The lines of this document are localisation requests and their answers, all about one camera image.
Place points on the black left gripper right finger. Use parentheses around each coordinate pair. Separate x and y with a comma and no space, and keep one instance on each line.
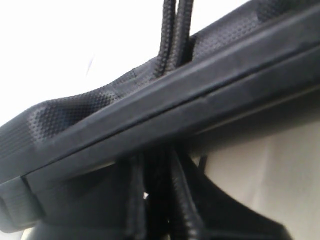
(223,217)

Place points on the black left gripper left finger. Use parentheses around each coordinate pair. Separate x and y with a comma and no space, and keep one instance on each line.
(107,204)

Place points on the black plastic carrying case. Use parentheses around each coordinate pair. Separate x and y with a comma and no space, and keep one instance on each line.
(262,53)

